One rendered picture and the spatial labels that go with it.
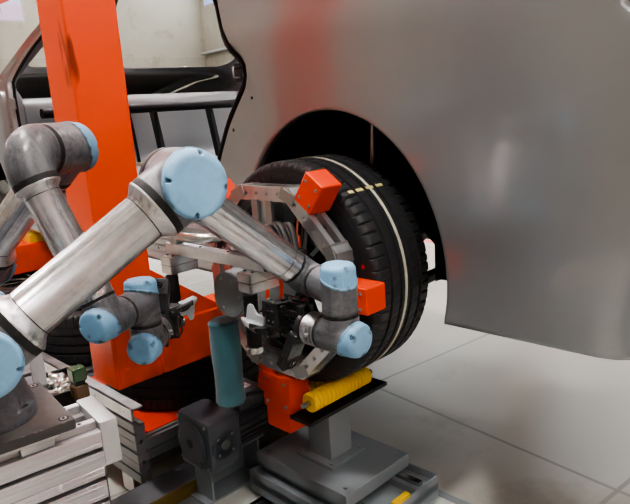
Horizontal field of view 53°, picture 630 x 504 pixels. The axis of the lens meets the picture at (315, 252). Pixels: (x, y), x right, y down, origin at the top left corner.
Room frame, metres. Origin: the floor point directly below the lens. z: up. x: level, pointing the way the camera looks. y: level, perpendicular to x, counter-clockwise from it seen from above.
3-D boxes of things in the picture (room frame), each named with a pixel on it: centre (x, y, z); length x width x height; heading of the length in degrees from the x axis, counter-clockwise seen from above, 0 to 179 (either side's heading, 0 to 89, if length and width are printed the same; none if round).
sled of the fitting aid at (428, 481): (1.82, -0.04, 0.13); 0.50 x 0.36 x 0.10; 44
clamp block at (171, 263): (1.71, 0.38, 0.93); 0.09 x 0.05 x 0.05; 134
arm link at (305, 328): (1.29, 0.01, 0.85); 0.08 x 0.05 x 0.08; 134
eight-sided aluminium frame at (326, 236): (1.73, 0.11, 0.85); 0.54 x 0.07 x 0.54; 44
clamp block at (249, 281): (1.47, 0.14, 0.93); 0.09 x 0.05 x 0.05; 134
